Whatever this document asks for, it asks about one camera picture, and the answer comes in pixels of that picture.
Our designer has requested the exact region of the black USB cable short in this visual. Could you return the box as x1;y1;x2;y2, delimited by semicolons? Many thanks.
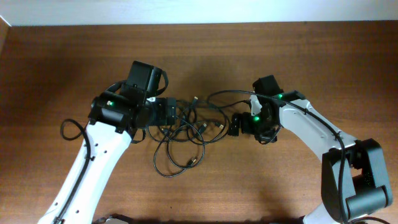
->
169;119;226;145

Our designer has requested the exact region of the black USB cable long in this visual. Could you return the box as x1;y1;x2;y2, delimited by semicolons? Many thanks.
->
173;98;251;140

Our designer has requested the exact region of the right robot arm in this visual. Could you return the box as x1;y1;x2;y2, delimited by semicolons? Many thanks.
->
228;75;393;223

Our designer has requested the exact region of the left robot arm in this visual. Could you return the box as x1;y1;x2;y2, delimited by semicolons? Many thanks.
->
39;61;176;223

